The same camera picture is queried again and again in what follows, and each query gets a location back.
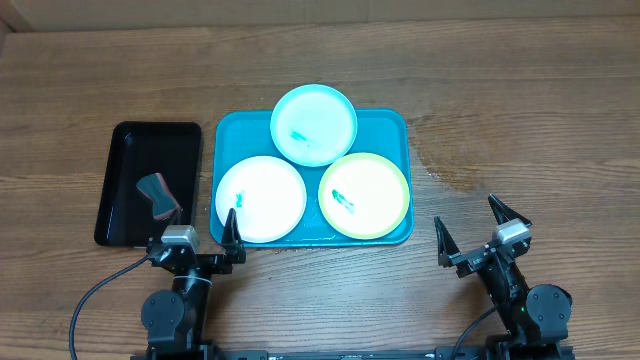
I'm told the black plastic tray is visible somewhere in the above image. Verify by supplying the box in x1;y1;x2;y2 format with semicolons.
94;121;203;247

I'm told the light blue plate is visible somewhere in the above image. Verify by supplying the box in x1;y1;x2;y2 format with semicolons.
270;84;358;167

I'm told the teal plastic tray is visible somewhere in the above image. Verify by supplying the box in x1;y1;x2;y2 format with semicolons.
212;108;415;248

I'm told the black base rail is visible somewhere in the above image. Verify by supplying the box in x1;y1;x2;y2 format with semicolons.
130;345;576;360

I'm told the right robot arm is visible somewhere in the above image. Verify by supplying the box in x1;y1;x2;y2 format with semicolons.
434;194;575;360

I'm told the pink plate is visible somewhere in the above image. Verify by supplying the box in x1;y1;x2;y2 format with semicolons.
215;156;307;244

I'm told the yellow-green plate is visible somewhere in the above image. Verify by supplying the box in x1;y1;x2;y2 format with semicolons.
318;153;411;240

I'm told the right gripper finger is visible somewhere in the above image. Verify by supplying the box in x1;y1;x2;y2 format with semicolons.
434;216;460;267
488;193;532;227

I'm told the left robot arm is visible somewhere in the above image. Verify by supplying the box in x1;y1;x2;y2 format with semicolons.
141;209;246;359

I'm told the black and red sponge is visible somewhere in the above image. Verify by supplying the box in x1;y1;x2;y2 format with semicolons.
136;172;182;221

